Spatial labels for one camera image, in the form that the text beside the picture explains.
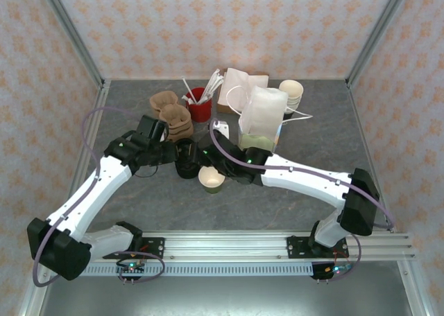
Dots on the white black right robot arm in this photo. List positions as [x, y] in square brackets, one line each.
[312, 181]

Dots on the brown cardboard napkin box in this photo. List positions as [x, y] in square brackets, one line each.
[258, 78]

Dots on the stack of paper cups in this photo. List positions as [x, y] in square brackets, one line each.
[291, 89]

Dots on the white wrapped straw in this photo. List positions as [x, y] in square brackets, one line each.
[218, 89]
[214, 87]
[211, 84]

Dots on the stack of brown pulp carriers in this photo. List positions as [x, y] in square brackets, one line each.
[180, 134]

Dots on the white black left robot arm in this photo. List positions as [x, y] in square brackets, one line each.
[79, 198]

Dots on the small circuit board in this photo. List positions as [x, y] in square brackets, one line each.
[334, 269]
[131, 268]

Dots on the white green paper bag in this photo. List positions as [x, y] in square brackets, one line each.
[263, 111]

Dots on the green paper coffee cup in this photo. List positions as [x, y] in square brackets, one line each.
[211, 182]

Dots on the aluminium frame leg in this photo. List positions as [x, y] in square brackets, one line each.
[33, 295]
[412, 291]

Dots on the brown pulp cup carrier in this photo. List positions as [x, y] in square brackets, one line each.
[166, 103]

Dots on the aluminium mounting rail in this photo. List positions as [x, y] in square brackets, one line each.
[225, 243]

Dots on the stack of black lids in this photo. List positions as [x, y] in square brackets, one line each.
[185, 173]

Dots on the aluminium frame post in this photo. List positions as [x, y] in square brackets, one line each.
[378, 35]
[69, 32]

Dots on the red straw holder cup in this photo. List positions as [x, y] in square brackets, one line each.
[201, 113]

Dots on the thin white straw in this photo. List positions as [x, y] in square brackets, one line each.
[187, 89]

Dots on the grey metal panel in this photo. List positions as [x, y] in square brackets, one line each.
[225, 297]

